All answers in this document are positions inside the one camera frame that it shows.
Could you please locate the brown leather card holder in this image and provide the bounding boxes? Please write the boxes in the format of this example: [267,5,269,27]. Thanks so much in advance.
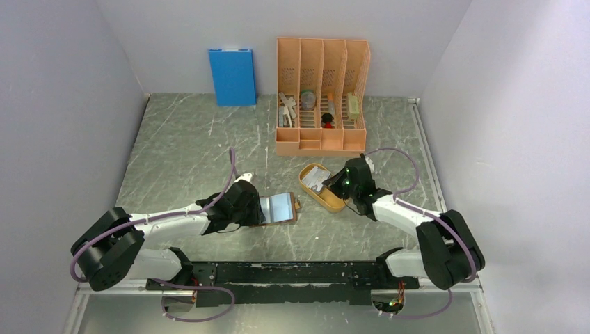
[260,192,300,225]

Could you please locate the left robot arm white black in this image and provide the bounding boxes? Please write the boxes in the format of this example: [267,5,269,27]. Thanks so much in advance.
[70,173,264,291]

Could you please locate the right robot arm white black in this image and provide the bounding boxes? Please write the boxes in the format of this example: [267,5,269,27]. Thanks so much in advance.
[323,156,486,290]

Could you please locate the credit cards stack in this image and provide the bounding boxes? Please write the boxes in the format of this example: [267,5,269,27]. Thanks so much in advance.
[301,166,331,193]

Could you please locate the yellow oval tray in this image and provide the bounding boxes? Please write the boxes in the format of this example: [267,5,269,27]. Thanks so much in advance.
[298,163,346,213]

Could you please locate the black red small object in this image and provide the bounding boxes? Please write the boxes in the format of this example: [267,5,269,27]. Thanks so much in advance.
[321,113,335,129]

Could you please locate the orange glue stick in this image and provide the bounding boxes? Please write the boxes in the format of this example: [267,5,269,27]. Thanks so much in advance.
[327,93,335,117]

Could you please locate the green eraser block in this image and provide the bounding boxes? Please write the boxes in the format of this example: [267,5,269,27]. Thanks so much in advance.
[346,93,360,122]

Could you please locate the grey metal clips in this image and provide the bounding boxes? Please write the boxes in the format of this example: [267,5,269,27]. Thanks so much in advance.
[278,92,298,128]

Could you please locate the grey round tin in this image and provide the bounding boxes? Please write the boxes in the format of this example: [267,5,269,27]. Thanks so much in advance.
[300,90,317,111]

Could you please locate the orange desk organizer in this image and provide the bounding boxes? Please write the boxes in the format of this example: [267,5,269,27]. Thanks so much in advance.
[275,37,371,157]

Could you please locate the blue box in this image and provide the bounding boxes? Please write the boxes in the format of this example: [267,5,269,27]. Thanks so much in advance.
[208,48,257,106]

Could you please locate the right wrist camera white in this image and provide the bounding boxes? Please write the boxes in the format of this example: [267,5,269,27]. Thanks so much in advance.
[363,156,375,173]

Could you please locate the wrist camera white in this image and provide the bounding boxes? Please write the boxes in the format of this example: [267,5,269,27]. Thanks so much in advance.
[363,156,375,173]
[234,173,255,184]

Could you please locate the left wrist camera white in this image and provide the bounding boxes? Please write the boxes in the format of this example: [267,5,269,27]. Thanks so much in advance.
[234,173,255,184]

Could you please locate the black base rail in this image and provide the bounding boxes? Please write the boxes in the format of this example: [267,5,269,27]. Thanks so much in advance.
[145,260,419,307]

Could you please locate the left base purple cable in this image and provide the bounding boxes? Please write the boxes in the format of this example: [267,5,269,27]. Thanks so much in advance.
[152,278,237,324]

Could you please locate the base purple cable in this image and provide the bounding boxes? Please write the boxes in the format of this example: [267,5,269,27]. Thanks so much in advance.
[375,287,454,320]
[152,278,237,324]

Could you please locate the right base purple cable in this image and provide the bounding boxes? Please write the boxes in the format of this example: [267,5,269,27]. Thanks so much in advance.
[375,287,454,320]

